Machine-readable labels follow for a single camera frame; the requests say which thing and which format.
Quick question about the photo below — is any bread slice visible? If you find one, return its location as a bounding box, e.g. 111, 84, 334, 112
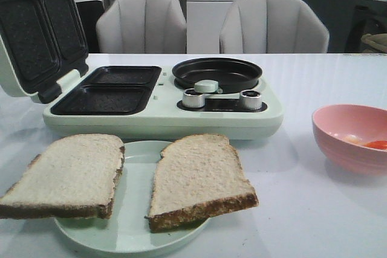
147, 134, 259, 232
1, 134, 125, 219

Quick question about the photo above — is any pink bowl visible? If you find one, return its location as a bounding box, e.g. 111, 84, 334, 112
312, 104, 386, 176

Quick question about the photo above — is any green sandwich maker lid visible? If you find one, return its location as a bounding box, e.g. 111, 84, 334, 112
1, 0, 88, 103

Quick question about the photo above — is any green breakfast maker base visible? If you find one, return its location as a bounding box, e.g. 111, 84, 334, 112
43, 65, 284, 140

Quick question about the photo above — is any left silver control knob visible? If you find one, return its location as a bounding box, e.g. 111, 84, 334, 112
181, 88, 205, 109

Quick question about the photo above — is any silver control knob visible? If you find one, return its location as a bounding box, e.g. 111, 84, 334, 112
239, 89, 262, 111
181, 88, 205, 109

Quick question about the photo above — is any black round frying pan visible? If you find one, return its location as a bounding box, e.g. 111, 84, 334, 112
172, 57, 262, 94

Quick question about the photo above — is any right silver control knob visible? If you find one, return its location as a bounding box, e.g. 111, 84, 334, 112
239, 89, 262, 111

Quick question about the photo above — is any left grey upholstered chair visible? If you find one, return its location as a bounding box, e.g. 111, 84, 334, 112
96, 0, 187, 54

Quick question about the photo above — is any grey upholstered chair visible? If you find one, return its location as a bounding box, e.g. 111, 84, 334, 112
219, 0, 330, 54
96, 0, 187, 54

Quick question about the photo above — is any right grey upholstered chair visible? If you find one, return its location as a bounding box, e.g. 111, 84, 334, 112
219, 0, 330, 54

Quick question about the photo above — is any white cabinet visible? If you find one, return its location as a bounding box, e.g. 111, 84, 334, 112
186, 0, 236, 54

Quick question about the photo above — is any pale green round plate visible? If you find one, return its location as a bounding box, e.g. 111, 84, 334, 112
55, 141, 209, 257

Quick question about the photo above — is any beige cushion at right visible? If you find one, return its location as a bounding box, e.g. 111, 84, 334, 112
361, 33, 386, 53

